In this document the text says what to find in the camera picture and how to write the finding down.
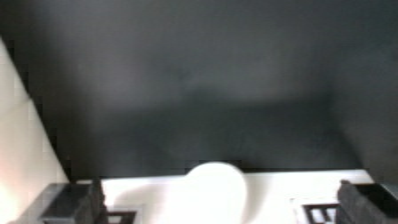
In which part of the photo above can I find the white drawer cabinet frame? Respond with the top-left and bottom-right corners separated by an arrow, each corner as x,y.
0,38 -> 68,224

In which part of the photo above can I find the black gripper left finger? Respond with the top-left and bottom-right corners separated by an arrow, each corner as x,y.
41,180 -> 109,224

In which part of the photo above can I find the white drawer box front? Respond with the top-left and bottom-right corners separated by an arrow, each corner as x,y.
102,162 -> 374,224

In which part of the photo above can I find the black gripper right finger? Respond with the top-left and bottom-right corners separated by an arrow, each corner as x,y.
336,180 -> 398,224

